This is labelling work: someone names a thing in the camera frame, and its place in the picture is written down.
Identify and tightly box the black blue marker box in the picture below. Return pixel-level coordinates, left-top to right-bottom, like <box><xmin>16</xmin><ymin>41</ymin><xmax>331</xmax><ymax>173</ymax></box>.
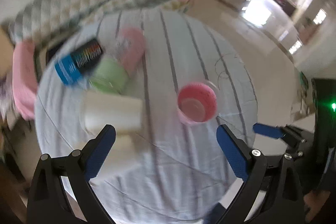
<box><xmin>54</xmin><ymin>38</ymin><xmax>104</xmax><ymax>86</ymax></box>

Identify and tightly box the pink plastic cup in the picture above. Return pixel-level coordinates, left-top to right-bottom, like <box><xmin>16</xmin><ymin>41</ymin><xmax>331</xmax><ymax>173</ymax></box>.
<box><xmin>177</xmin><ymin>81</ymin><xmax>220</xmax><ymax>126</ymax></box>

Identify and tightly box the black tablet on sofa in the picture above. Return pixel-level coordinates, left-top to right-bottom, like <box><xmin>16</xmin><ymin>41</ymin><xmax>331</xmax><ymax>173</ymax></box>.
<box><xmin>34</xmin><ymin>46</ymin><xmax>57</xmax><ymax>81</ymax></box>

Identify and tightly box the striped light blue tablecloth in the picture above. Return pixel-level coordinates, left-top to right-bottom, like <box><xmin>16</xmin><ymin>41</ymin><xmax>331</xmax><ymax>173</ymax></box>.
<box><xmin>35</xmin><ymin>9</ymin><xmax>257</xmax><ymax>223</ymax></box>

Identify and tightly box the pink cloth on near armrest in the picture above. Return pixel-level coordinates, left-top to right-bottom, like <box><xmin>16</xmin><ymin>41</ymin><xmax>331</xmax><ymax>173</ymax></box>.
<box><xmin>12</xmin><ymin>40</ymin><xmax>38</xmax><ymax>121</ymax></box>

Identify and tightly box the pink green wipes canister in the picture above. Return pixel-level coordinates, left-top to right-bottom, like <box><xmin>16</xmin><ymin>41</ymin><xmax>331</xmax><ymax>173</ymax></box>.
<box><xmin>90</xmin><ymin>27</ymin><xmax>146</xmax><ymax>94</ymax></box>

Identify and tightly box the triangle patterned sofa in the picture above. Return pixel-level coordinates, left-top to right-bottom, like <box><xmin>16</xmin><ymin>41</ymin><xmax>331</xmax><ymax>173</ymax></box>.
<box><xmin>8</xmin><ymin>0</ymin><xmax>189</xmax><ymax>50</ymax></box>

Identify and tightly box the dark tv cabinet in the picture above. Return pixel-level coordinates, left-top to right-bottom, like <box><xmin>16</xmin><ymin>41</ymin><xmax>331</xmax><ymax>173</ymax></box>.
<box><xmin>273</xmin><ymin>0</ymin><xmax>296</xmax><ymax>17</ymax></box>

